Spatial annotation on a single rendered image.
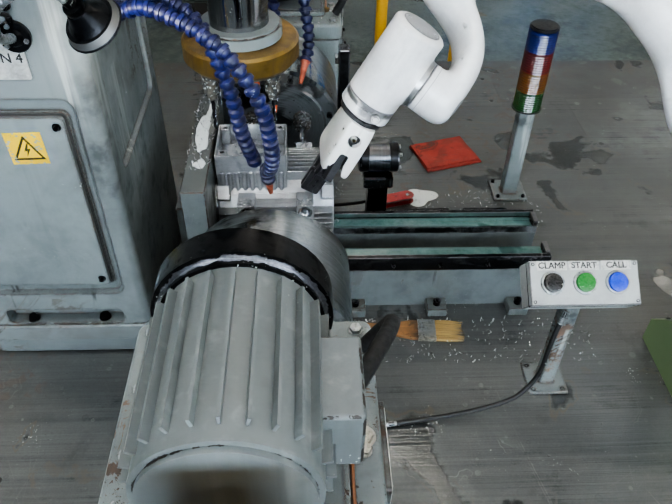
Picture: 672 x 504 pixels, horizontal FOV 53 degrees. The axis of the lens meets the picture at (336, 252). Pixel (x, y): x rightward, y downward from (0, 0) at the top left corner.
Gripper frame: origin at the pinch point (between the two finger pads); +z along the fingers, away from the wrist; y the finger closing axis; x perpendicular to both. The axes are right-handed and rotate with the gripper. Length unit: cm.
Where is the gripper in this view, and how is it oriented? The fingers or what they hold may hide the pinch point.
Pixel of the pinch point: (314, 180)
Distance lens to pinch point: 116.6
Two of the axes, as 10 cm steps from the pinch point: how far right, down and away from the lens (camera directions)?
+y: -0.4, -6.7, 7.4
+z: -5.1, 6.5, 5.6
